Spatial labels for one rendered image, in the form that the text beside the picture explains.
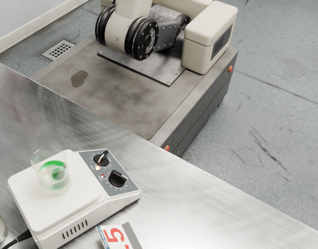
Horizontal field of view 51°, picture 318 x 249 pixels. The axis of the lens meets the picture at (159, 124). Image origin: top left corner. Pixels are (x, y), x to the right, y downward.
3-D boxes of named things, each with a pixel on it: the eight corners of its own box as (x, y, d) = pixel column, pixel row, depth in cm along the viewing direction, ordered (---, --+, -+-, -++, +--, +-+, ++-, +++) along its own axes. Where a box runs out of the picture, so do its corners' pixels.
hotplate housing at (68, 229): (107, 154, 72) (105, 130, 66) (142, 199, 65) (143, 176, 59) (4, 208, 62) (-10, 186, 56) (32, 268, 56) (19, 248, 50)
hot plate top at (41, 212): (70, 149, 62) (70, 146, 62) (103, 196, 56) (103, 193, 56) (6, 181, 57) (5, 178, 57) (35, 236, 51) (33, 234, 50)
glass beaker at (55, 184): (68, 201, 55) (59, 173, 49) (35, 196, 55) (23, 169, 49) (78, 171, 59) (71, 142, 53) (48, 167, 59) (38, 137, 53)
